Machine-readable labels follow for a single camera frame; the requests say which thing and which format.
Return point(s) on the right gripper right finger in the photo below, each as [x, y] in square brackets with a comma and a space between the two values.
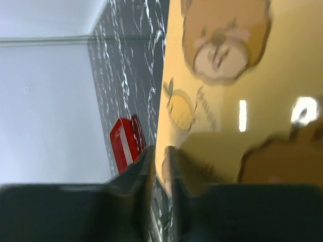
[244, 212]

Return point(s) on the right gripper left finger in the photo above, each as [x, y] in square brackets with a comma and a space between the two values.
[118, 210]

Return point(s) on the red rectangular tray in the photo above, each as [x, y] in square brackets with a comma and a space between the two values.
[127, 141]

